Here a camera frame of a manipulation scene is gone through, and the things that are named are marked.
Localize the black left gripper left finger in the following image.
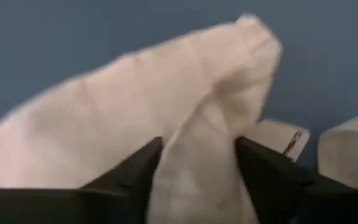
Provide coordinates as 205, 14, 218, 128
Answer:
0, 136, 165, 224

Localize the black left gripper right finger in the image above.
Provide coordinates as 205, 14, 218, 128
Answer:
234, 136, 358, 224

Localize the cream woven towel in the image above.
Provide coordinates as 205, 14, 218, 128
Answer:
0, 13, 358, 224

